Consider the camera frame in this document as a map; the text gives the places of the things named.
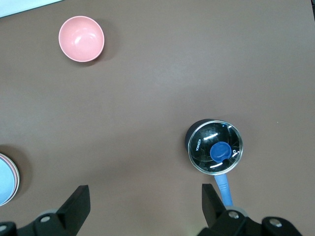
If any blue shallow bowl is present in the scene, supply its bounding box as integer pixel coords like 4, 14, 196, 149
0, 157, 15, 206

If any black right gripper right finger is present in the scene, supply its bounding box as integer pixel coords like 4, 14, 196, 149
196, 183, 304, 236

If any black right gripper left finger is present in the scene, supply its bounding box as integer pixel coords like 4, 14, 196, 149
0, 184, 91, 236

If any dark saucepan with blue handle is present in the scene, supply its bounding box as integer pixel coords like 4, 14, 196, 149
184, 118, 244, 207

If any brown table cover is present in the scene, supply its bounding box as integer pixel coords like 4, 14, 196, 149
0, 0, 315, 236

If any glass lid with blue knob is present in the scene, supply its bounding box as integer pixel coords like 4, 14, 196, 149
187, 120, 244, 175

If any beige shallow bowl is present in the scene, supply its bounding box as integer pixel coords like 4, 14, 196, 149
0, 152, 21, 201

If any pink deep bowl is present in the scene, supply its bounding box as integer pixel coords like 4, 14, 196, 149
58, 16, 105, 62

